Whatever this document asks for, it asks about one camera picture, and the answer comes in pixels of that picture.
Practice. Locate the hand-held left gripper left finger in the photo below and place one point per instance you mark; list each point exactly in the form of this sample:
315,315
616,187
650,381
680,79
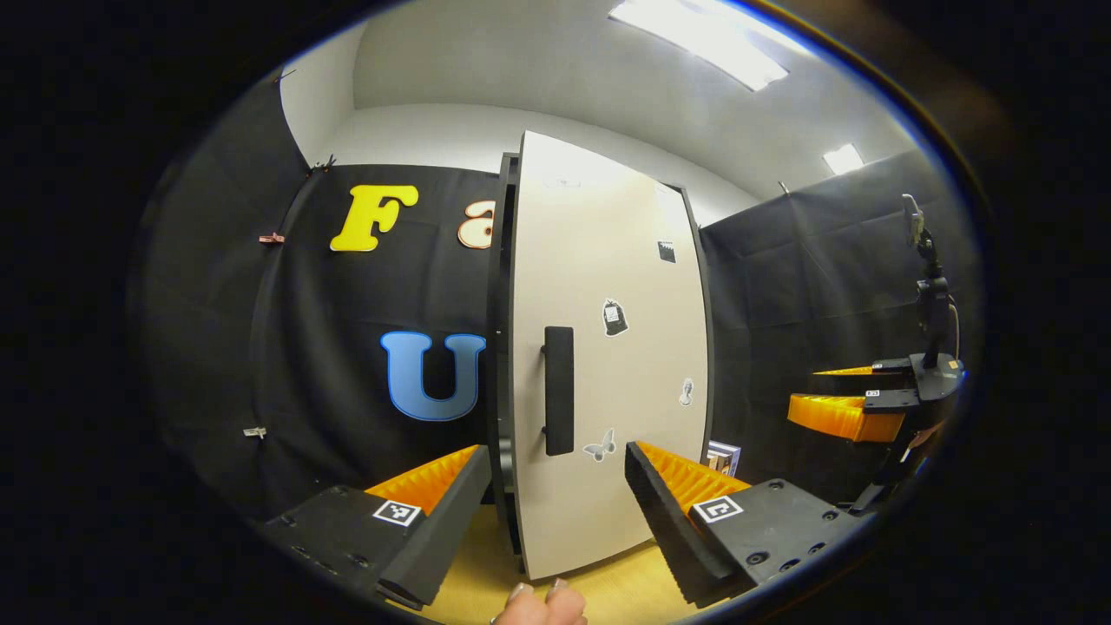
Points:
451,512

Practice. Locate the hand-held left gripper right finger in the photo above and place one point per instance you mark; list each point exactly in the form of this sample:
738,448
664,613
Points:
660,512

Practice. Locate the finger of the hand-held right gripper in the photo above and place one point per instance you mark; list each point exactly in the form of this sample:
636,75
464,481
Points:
892,366
890,401

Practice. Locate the small ceiling light panel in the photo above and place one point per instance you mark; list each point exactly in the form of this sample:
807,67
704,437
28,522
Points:
844,159

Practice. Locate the black backdrop cloth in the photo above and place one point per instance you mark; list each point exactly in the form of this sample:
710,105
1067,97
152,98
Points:
330,365

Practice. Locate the large ceiling light panel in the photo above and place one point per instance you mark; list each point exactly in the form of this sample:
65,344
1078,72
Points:
707,39

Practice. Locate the black cloth clip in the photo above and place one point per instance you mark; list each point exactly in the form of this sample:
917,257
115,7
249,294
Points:
324,163

